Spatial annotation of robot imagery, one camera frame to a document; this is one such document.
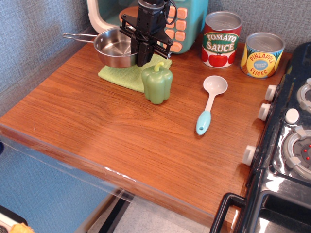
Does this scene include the yellow-green cloth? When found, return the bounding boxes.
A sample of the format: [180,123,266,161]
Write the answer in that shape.
[98,54,173,93]

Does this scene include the white stove knob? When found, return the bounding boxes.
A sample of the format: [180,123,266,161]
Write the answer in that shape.
[242,145,257,166]
[258,103,271,121]
[265,85,277,102]

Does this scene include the green toy bell pepper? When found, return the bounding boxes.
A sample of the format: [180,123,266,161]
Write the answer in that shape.
[141,62,173,104]

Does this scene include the orange object bottom left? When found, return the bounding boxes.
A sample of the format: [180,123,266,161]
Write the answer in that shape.
[9,223,35,233]

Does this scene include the tomato sauce can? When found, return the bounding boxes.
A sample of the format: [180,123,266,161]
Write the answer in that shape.
[201,11,242,68]

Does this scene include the white spoon with teal handle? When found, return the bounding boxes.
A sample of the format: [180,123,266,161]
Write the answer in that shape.
[196,75,228,135]

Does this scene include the metal pot with wire handle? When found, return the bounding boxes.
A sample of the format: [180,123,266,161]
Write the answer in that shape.
[62,27,138,68]

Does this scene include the black oven door handle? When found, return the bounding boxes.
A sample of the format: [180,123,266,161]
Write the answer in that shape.
[210,192,246,233]

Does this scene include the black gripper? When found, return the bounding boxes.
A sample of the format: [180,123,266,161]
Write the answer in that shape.
[120,0,174,67]

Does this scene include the black toy stove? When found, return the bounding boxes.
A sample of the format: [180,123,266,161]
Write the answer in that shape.
[209,41,311,233]

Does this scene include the white stove knob middle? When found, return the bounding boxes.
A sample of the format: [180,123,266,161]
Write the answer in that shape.
[258,103,271,121]

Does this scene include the white stove knob top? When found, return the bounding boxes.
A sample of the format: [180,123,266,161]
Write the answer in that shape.
[265,85,277,102]

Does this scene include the pineapple slices can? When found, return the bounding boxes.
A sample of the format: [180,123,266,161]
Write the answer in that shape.
[240,32,285,79]

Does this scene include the teal toy microwave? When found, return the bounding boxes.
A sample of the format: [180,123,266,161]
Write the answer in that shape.
[86,0,208,54]

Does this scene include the white stove knob bottom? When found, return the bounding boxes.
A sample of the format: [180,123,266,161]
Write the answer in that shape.
[242,145,257,166]

